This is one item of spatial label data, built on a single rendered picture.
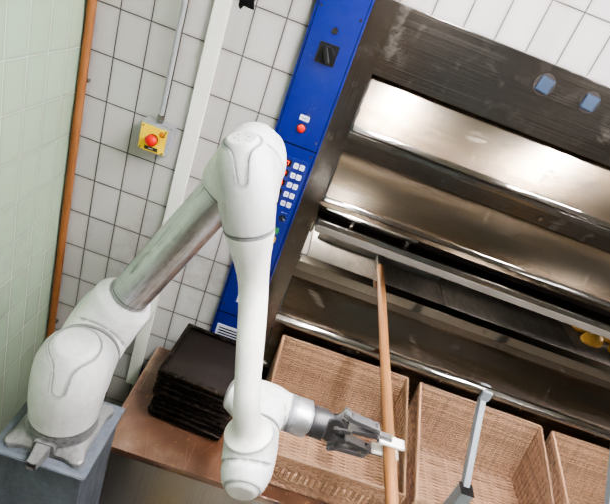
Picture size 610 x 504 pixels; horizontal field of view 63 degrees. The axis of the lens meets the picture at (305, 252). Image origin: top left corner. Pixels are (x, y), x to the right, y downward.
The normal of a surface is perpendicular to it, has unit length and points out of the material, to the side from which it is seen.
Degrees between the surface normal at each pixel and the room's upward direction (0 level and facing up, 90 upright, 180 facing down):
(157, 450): 0
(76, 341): 6
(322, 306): 70
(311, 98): 90
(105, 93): 90
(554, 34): 90
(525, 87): 90
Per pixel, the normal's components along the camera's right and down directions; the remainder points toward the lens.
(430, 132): 0.01, 0.14
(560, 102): -0.11, 0.45
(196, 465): 0.33, -0.82
